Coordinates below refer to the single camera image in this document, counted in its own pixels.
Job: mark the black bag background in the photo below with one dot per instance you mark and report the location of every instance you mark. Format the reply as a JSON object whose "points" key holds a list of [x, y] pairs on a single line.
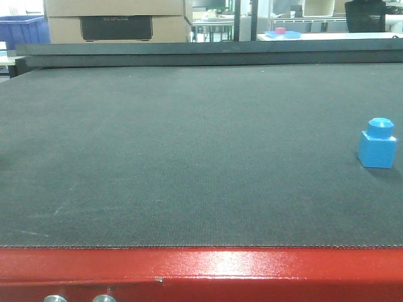
{"points": [[365, 16]]}

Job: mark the upper cardboard box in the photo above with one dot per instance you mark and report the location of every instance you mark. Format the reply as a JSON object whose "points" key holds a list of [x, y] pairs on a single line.
{"points": [[57, 8]]}

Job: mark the silver bolt right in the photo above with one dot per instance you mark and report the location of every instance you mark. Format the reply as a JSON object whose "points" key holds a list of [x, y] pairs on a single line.
{"points": [[104, 298]]}

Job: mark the cardboard box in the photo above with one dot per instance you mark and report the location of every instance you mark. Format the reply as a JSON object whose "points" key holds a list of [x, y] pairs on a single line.
{"points": [[57, 8], [119, 29]]}

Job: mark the red block in tray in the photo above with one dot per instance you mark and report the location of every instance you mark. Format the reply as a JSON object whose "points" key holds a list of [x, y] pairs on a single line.
{"points": [[280, 30]]}

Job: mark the blue crate far left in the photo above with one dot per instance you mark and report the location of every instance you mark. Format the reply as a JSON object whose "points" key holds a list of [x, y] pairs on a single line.
{"points": [[24, 29]]}

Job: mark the dark far conveyor rail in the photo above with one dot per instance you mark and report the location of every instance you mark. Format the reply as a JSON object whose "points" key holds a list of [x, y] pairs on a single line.
{"points": [[286, 52]]}

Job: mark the lower cardboard box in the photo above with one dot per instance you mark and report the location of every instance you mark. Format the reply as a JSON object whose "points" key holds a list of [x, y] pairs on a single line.
{"points": [[119, 29]]}

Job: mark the small blue tray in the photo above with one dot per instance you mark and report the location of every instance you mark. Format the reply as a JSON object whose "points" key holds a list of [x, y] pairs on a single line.
{"points": [[283, 36]]}

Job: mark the silver bolt left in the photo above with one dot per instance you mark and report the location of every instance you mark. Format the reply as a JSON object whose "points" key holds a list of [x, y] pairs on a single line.
{"points": [[54, 298]]}

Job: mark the dark conveyor belt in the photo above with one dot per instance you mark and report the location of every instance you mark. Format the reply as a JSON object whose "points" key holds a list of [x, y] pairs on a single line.
{"points": [[246, 156]]}

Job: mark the red conveyor frame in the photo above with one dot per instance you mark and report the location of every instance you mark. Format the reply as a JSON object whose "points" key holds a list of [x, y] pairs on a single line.
{"points": [[203, 274]]}

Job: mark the black vertical post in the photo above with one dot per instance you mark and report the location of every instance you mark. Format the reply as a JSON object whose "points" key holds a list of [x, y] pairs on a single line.
{"points": [[237, 19]]}

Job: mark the white wire shelf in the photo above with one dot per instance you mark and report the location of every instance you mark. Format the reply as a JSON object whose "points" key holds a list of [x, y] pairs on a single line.
{"points": [[327, 24]]}

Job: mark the silver bolt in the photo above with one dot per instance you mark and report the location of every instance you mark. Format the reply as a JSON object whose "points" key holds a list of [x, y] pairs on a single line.
{"points": [[54, 298], [104, 298]]}

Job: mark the blue stud block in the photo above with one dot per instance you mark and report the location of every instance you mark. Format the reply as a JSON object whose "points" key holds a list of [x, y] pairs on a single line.
{"points": [[377, 144]]}

